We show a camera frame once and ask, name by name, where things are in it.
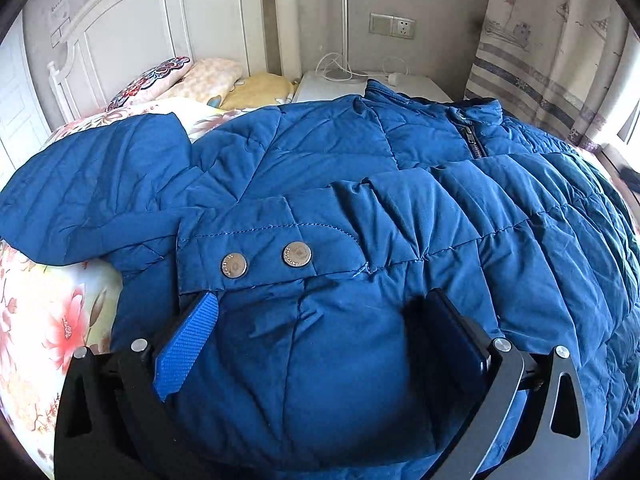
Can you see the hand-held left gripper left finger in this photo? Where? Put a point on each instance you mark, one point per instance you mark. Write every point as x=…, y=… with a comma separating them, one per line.
x=185, y=345

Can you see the blue quilted jacket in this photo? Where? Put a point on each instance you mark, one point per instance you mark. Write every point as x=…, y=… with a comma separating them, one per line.
x=350, y=220

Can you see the window frame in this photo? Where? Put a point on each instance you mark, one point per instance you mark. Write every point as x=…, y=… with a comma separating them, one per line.
x=627, y=110

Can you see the white wardrobe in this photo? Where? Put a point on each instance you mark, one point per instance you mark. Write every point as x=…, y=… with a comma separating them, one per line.
x=17, y=110

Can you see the yellow pillow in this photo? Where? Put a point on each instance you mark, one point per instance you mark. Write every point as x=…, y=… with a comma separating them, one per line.
x=260, y=91

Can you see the white bed headboard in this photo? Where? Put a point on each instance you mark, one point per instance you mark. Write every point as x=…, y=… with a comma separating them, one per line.
x=150, y=20

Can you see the wall light switch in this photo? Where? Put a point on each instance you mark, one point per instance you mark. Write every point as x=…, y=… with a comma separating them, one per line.
x=381, y=23

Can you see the embroidered floral pillow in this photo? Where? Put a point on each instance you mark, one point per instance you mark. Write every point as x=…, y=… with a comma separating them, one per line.
x=150, y=77

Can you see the white nightstand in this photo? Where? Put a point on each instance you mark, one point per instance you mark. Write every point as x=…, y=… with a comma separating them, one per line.
x=320, y=92

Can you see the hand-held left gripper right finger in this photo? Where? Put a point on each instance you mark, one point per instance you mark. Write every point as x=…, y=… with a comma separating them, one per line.
x=462, y=345

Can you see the white floor lamp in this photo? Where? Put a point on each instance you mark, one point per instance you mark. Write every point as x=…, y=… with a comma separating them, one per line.
x=344, y=20

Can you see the wall power socket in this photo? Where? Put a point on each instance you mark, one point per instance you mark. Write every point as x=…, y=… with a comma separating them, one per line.
x=404, y=27

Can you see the white charger adapter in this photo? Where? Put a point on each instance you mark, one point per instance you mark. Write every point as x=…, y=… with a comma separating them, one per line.
x=396, y=80

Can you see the striped printed curtain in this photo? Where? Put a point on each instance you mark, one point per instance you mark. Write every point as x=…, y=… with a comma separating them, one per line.
x=540, y=60

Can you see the floral bed quilt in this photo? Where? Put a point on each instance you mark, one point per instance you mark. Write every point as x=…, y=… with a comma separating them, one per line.
x=45, y=320

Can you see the cream patterned pillow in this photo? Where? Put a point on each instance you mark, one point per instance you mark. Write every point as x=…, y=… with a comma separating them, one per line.
x=210, y=77

